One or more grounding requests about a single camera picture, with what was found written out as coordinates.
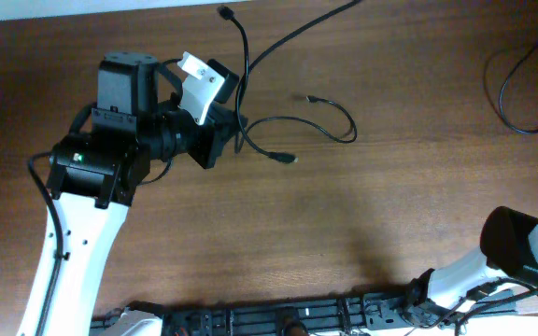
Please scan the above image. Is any black USB cable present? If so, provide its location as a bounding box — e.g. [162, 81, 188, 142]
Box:
[234, 94, 359, 155]
[483, 38, 538, 135]
[216, 0, 363, 165]

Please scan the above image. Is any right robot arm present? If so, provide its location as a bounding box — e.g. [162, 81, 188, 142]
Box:
[403, 206, 538, 326]

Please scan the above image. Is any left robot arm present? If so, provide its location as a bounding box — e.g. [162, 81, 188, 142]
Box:
[19, 52, 242, 335]

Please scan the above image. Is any left camera cable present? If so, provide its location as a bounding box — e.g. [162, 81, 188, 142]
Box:
[26, 150, 67, 336]

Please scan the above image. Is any black aluminium mounting rail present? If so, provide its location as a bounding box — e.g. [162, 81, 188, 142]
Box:
[90, 283, 517, 336]

